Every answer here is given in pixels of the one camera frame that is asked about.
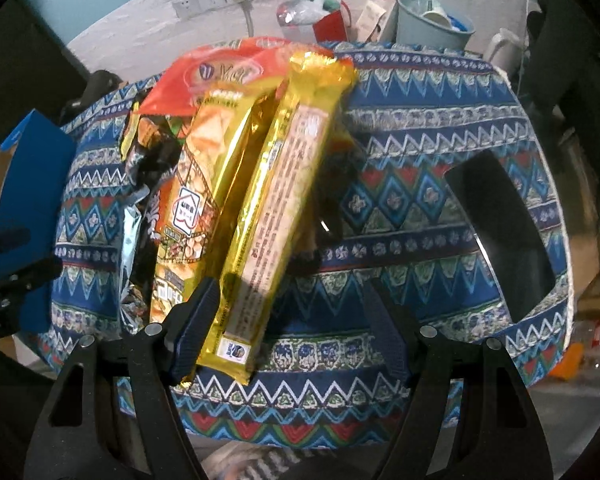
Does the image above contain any grey power cable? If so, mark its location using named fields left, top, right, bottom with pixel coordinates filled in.
left=232, top=0, right=256, bottom=36

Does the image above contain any orange-red snack bag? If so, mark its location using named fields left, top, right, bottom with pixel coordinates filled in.
left=140, top=37, right=336, bottom=116

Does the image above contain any white kettle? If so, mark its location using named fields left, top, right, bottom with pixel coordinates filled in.
left=482, top=27, right=523, bottom=73

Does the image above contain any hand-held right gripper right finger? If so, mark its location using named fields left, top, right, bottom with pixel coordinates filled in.
left=362, top=280, right=556, bottom=480

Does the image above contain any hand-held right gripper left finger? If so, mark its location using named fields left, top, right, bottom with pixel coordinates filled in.
left=25, top=277, right=221, bottom=480

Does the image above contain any silver snack packet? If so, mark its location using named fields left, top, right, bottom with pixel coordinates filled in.
left=117, top=185, right=153, bottom=336

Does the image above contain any orange black snack packet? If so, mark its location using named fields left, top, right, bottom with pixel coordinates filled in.
left=120, top=110, right=186, bottom=196

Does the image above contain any long gold snack packet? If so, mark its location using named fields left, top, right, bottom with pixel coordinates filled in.
left=195, top=52, right=358, bottom=386

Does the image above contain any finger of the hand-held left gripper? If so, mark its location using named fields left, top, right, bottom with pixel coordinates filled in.
left=0, top=229, right=31, bottom=261
left=0, top=257, right=63, bottom=307

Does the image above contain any light blue bucket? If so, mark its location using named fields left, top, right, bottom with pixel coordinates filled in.
left=395, top=0, right=476, bottom=53

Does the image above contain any clear plastic bag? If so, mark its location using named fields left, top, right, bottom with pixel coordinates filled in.
left=277, top=0, right=341, bottom=43

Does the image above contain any striped packaging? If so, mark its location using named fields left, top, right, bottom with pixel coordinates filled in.
left=200, top=442, right=381, bottom=480

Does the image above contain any dark furniture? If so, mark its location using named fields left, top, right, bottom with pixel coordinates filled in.
left=525, top=0, right=600, bottom=111

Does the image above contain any blue patterned cloth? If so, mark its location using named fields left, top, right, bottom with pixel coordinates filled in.
left=47, top=40, right=576, bottom=446

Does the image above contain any gold orange snack packet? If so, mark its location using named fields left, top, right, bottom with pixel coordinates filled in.
left=147, top=85, right=281, bottom=331

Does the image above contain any dark cabinet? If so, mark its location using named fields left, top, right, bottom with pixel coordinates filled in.
left=0, top=10, right=91, bottom=161

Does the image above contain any red paper bag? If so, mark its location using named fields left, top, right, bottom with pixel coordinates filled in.
left=314, top=2, right=353, bottom=43

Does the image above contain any dark rounded object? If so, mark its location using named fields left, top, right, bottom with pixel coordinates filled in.
left=62, top=71, right=123, bottom=121

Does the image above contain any beige carton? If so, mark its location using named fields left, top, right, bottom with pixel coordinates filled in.
left=355, top=0, right=406, bottom=43

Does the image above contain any blue cardboard box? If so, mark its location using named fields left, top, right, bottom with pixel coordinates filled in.
left=0, top=110, right=78, bottom=333

